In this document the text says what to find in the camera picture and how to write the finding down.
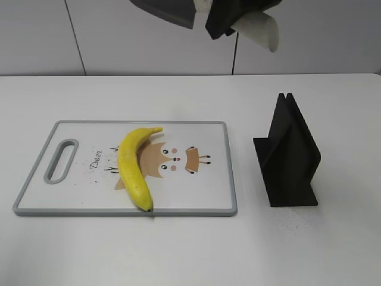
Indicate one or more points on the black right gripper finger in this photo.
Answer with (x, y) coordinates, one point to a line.
(235, 29)
(224, 13)

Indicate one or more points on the white-handled kitchen knife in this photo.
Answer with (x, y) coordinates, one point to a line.
(259, 27)

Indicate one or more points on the yellow plastic banana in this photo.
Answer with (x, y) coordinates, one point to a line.
(129, 170)

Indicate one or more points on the black knife stand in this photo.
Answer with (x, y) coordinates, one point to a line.
(288, 156)

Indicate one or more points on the white grey-rimmed cutting board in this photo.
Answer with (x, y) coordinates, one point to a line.
(187, 168)

